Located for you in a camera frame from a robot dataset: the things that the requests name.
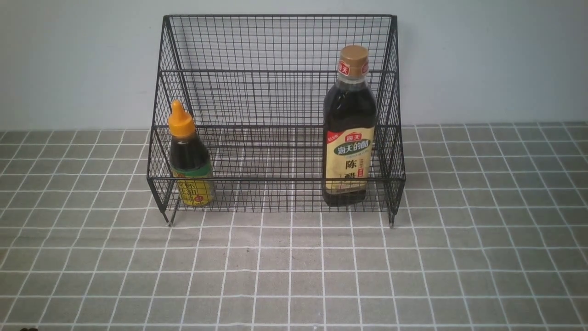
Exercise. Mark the grey checkered tablecloth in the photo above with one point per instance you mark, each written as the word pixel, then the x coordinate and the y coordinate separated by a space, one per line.
pixel 491 235

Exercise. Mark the tall dark vinegar bottle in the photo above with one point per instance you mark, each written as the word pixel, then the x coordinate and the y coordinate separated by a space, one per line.
pixel 349 120

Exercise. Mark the small orange-capped sauce bottle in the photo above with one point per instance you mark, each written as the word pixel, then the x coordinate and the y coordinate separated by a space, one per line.
pixel 190 160

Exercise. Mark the black wire mesh shelf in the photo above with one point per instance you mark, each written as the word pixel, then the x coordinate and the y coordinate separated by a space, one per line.
pixel 254 85

